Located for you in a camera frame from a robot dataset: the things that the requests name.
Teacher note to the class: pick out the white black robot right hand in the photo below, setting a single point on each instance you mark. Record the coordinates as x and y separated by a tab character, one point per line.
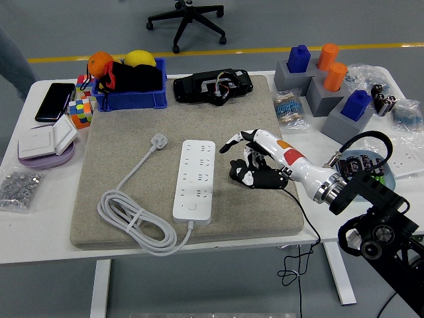
298	164

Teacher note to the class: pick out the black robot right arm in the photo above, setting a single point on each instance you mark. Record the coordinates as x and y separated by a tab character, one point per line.
374	195

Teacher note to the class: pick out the clear bag of resistors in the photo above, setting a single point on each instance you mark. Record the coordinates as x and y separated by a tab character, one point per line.
289	111

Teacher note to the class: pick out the grey block holder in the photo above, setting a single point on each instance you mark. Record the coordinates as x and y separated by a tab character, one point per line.
318	99
338	127

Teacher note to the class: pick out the black capacitor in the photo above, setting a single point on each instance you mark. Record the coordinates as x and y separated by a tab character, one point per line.
378	165
352	165
367	164

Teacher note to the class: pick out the blue square peg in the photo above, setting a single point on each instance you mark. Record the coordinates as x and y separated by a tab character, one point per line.
356	105
298	59

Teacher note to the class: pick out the grey-brown mat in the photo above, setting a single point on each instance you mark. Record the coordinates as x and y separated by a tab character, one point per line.
232	112

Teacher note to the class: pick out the grey block with two holes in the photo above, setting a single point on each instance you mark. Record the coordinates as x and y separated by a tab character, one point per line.
281	79

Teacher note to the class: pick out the orange cylinder peg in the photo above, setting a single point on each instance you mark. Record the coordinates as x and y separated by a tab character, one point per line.
335	77
327	56

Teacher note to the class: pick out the light blue tray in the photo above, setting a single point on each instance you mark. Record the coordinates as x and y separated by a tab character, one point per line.
392	181

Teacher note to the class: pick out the bag of black capacitors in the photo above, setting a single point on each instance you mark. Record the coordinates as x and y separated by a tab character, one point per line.
384	101

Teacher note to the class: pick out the crumpled clear plastic bag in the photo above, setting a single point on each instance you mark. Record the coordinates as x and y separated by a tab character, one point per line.
364	77

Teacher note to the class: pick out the white socket in clear bag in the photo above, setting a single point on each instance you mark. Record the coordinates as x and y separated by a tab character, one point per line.
407	162

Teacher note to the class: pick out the white table leg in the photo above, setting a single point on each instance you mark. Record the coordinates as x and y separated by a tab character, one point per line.
338	275
99	288

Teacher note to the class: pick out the bag of blue resistors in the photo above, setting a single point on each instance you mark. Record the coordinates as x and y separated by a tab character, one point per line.
407	116

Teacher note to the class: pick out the black opened electronic device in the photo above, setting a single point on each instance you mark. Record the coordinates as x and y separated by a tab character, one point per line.
189	87

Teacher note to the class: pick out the blue plastic bin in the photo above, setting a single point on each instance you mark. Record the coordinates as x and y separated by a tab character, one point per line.
132	99

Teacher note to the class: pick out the black office chair base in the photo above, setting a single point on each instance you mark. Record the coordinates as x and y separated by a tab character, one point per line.
185	20

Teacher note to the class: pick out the yellow lemon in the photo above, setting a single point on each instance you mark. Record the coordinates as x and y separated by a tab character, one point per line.
139	58

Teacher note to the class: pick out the orange fruit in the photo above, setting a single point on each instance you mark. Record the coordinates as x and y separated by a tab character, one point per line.
99	63

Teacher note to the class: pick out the colourful puzzle cube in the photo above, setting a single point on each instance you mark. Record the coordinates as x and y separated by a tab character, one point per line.
83	83
80	114

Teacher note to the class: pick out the black smartphone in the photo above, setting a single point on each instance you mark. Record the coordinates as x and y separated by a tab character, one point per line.
54	101

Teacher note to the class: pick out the purple tray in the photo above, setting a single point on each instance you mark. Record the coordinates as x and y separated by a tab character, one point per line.
43	163

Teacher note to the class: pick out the clear bag of metal nuts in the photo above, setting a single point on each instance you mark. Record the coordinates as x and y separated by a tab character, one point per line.
16	189

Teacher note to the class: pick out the person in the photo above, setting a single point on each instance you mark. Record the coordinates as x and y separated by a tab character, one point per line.
13	66

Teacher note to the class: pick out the white wall switch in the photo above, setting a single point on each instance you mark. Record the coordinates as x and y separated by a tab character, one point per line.
64	134
34	142

